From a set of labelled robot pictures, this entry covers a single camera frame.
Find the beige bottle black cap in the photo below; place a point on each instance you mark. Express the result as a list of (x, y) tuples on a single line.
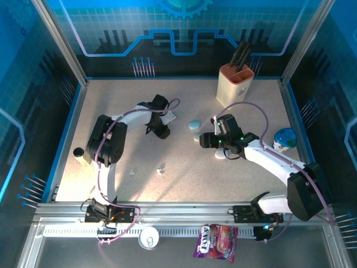
[(78, 152)]

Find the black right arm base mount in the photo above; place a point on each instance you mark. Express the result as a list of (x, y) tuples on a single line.
[(242, 214)]

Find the wide aluminium extrusion rail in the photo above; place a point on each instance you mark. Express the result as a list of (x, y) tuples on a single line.
[(181, 212)]

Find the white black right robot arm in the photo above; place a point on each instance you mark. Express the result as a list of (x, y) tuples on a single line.
[(306, 192)]

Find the beige knife block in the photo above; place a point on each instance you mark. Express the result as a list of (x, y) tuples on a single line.
[(231, 89)]

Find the black controller box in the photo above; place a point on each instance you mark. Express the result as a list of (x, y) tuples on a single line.
[(263, 234)]

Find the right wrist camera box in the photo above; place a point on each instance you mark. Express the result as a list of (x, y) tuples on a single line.
[(215, 123)]

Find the narrow aluminium table rail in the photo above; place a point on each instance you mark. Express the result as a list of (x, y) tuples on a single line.
[(79, 103), (288, 103)]

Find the blueberry yogurt cup blue lid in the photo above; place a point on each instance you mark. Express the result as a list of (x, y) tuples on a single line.
[(284, 139)]

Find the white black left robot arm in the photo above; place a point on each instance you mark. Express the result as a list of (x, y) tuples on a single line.
[(107, 145)]

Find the pale teal charging case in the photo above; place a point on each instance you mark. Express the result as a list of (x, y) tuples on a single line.
[(196, 136)]

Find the white oval charging case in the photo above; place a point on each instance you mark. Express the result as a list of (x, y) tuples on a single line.
[(220, 154)]

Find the aluminium frame post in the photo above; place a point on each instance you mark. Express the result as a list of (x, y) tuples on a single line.
[(306, 42), (62, 42)]

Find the purple candy bag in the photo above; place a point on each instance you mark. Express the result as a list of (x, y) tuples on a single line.
[(217, 243)]

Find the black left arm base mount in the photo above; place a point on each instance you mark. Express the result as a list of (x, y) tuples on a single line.
[(127, 215)]

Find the sky blue charging case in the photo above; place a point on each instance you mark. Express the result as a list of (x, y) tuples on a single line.
[(194, 125)]

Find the white round lid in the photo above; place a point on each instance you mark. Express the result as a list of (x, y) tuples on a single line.
[(145, 236)]

